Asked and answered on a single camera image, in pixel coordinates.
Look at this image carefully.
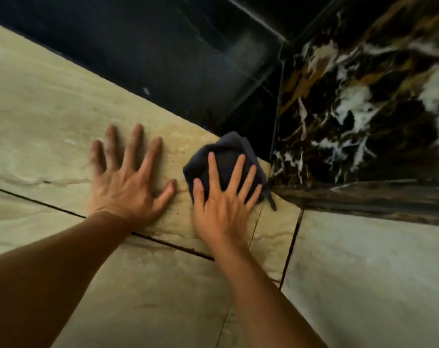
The person's left hand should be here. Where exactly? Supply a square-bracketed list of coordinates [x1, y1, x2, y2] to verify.
[87, 124, 177, 229]

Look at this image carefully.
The person's right hand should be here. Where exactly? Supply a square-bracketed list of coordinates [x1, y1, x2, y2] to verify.
[192, 152, 263, 248]

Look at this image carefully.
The dark blue cleaning cloth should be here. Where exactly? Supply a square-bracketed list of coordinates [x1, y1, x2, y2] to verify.
[183, 131, 277, 211]

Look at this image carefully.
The person's right forearm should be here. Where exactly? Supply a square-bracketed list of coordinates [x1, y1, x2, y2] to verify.
[209, 241, 329, 348]

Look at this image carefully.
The person's left forearm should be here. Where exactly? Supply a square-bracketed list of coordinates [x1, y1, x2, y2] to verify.
[0, 211, 133, 348]

